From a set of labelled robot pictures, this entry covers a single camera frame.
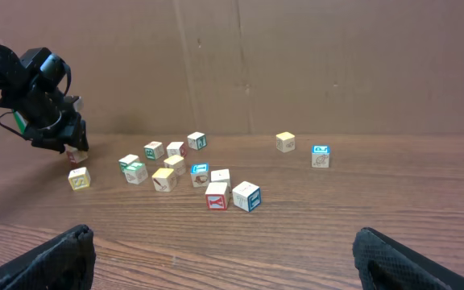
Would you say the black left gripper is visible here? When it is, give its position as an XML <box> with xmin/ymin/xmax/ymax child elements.
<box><xmin>0</xmin><ymin>48</ymin><xmax>89</xmax><ymax>153</ymax></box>

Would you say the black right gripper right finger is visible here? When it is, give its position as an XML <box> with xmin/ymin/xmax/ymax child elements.
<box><xmin>353</xmin><ymin>227</ymin><xmax>464</xmax><ymax>290</ymax></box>

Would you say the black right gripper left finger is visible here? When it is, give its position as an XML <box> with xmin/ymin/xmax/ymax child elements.
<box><xmin>0</xmin><ymin>224</ymin><xmax>96</xmax><ymax>290</ymax></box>

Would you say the green top wooden block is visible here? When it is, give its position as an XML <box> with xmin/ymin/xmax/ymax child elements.
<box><xmin>123</xmin><ymin>162</ymin><xmax>148</xmax><ymax>184</ymax></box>

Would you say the red K wooden block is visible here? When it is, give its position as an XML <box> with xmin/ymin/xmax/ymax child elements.
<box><xmin>205</xmin><ymin>182</ymin><xmax>230</xmax><ymax>210</ymax></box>

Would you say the red letter wooden block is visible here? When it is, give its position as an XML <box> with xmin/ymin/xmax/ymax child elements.
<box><xmin>66</xmin><ymin>147</ymin><xmax>89</xmax><ymax>166</ymax></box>

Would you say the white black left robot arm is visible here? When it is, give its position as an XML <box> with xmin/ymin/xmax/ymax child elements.
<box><xmin>0</xmin><ymin>44</ymin><xmax>89</xmax><ymax>153</ymax></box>

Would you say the yellow S wooden block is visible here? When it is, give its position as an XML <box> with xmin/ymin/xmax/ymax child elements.
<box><xmin>68</xmin><ymin>167</ymin><xmax>91</xmax><ymax>191</ymax></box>

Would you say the green framed wooden block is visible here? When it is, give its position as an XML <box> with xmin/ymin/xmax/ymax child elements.
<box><xmin>118</xmin><ymin>154</ymin><xmax>140</xmax><ymax>172</ymax></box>

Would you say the green B wooden block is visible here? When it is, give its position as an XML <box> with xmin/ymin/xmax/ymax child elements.
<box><xmin>143</xmin><ymin>141</ymin><xmax>164</xmax><ymax>160</ymax></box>

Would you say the far blue wooden block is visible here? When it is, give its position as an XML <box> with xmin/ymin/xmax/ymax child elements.
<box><xmin>311</xmin><ymin>145</ymin><xmax>330</xmax><ymax>168</ymax></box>

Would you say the dark red wooden block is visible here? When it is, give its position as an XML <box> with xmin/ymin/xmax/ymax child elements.
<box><xmin>166</xmin><ymin>141</ymin><xmax>187</xmax><ymax>157</ymax></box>

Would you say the yellow top wooden block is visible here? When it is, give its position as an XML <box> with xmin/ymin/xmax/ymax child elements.
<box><xmin>151</xmin><ymin>168</ymin><xmax>177</xmax><ymax>192</ymax></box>

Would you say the pale yellow top block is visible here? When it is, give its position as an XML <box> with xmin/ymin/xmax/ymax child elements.
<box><xmin>164</xmin><ymin>155</ymin><xmax>186</xmax><ymax>176</ymax></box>

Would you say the teal J wooden block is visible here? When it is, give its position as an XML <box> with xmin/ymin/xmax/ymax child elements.
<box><xmin>187</xmin><ymin>132</ymin><xmax>207</xmax><ymax>151</ymax></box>

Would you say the blue T wooden block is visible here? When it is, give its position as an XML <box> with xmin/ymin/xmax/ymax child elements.
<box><xmin>232</xmin><ymin>181</ymin><xmax>262</xmax><ymax>212</ymax></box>

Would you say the far yellow wooden block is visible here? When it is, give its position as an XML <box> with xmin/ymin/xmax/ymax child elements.
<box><xmin>275</xmin><ymin>131</ymin><xmax>296</xmax><ymax>153</ymax></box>

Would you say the blue top wooden block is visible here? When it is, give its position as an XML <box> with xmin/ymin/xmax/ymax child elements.
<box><xmin>190</xmin><ymin>163</ymin><xmax>210</xmax><ymax>188</ymax></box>

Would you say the plain white wooden block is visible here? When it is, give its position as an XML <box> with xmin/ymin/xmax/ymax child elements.
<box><xmin>210</xmin><ymin>169</ymin><xmax>231</xmax><ymax>190</ymax></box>

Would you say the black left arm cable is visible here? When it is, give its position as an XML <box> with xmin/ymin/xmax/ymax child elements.
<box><xmin>0</xmin><ymin>60</ymin><xmax>73</xmax><ymax>136</ymax></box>

